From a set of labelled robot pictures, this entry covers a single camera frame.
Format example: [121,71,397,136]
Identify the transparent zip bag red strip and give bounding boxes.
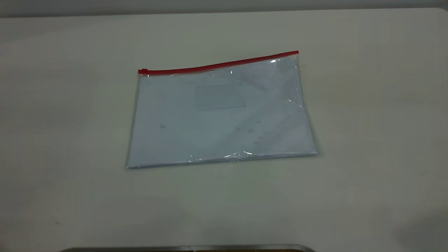
[125,51,323,170]

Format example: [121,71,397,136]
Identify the metal edge bar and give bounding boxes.
[59,244,315,252]

